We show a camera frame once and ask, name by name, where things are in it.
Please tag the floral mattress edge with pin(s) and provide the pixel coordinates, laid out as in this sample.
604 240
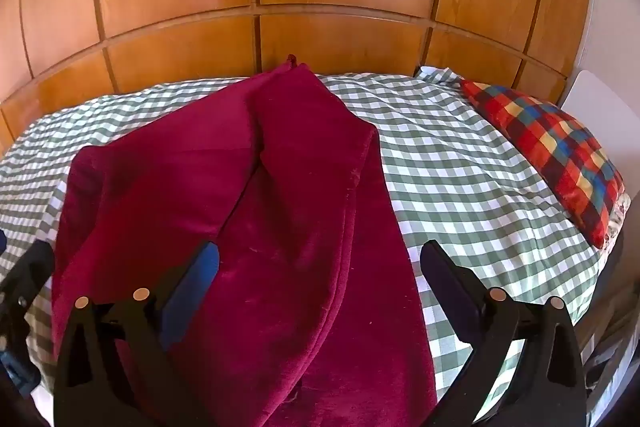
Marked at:
617 217

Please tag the dark red velour pants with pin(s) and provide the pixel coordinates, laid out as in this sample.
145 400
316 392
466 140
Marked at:
300 207

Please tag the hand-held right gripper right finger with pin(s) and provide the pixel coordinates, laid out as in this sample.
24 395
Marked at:
450 287

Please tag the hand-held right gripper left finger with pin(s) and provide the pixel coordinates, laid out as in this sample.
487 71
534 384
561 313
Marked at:
195 287

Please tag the green white checked bed sheet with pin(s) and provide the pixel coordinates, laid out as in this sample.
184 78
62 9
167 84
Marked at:
450 157

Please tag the dark bed frame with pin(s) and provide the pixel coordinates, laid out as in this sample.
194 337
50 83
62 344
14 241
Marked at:
605 272

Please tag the white headboard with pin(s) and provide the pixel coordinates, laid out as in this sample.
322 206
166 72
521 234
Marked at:
605 107

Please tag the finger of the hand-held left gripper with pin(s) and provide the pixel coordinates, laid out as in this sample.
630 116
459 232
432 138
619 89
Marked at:
2 241
35 262

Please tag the multicolour plaid pillow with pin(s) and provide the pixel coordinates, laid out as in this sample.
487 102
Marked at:
560 147

